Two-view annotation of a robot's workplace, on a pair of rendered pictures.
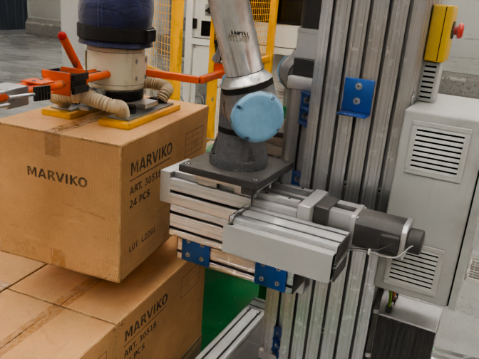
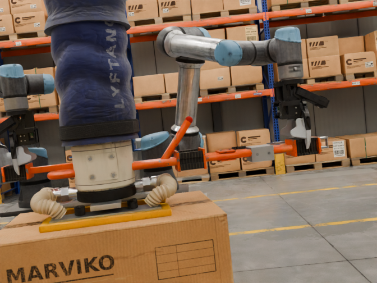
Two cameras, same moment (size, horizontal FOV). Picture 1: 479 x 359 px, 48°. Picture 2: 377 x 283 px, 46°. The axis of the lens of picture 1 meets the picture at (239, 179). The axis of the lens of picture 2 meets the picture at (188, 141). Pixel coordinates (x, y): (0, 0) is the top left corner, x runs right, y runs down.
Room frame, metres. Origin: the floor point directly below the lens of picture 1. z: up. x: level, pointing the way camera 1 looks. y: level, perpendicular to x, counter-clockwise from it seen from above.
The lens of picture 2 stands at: (1.96, 1.66, 1.34)
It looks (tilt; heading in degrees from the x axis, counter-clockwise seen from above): 4 degrees down; 245
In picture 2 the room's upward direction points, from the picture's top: 6 degrees counter-clockwise
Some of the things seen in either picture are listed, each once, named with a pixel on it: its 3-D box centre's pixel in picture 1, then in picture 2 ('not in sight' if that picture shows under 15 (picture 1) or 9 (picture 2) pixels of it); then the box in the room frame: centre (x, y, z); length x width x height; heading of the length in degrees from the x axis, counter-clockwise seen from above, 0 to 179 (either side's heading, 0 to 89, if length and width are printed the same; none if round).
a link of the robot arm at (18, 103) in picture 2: not in sight; (16, 105); (1.83, 0.07, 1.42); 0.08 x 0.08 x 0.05
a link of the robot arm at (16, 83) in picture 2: not in sight; (12, 81); (1.83, 0.07, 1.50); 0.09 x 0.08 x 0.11; 107
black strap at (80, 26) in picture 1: (117, 31); (99, 129); (1.64, 0.40, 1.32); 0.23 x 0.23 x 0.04
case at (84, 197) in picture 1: (113, 172); (118, 281); (1.65, 0.41, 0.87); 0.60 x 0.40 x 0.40; 163
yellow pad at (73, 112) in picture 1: (89, 100); (106, 211); (1.68, 0.49, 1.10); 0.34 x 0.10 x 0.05; 163
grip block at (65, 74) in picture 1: (65, 80); (189, 159); (1.41, 0.48, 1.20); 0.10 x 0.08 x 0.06; 73
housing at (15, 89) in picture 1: (7, 95); (260, 153); (1.20, 0.54, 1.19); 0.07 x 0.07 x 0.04; 73
